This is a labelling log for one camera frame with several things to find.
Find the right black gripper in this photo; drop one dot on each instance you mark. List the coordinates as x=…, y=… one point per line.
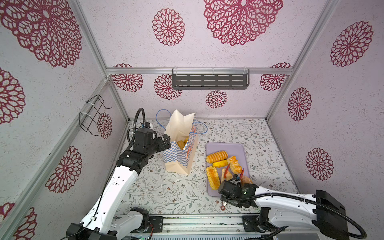
x=222, y=198

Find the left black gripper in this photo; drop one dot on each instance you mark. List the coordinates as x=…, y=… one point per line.
x=162, y=146

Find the long baguette fake bread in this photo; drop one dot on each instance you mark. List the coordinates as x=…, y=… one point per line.
x=181, y=144

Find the round pumpkin fake bun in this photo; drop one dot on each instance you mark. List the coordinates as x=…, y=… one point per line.
x=186, y=139

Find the blue checkered paper bag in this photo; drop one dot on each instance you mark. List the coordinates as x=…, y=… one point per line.
x=184, y=132

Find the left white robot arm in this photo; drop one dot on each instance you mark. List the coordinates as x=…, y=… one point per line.
x=99, y=222

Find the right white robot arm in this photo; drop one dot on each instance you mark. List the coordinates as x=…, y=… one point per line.
x=319, y=211

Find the oval sugared fake bread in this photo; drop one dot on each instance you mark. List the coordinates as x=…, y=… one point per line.
x=246, y=180

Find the triangular fake toast slice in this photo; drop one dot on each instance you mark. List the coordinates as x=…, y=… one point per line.
x=227, y=177

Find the fake croissant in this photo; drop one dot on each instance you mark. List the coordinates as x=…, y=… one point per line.
x=234, y=165

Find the corn topped fake bread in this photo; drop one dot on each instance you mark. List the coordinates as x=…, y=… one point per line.
x=213, y=178

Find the small yellow fake bread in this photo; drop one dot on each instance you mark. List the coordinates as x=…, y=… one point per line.
x=220, y=164

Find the braided fake bread loaf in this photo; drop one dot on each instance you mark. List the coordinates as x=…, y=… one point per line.
x=216, y=157

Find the lavender plastic tray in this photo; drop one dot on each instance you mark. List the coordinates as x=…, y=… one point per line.
x=232, y=149

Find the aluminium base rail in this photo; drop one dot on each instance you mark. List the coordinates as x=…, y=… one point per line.
x=200, y=227

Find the black wire wall rack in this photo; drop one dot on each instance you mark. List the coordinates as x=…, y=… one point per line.
x=96, y=121

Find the dark grey wall shelf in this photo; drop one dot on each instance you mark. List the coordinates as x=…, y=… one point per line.
x=189, y=81

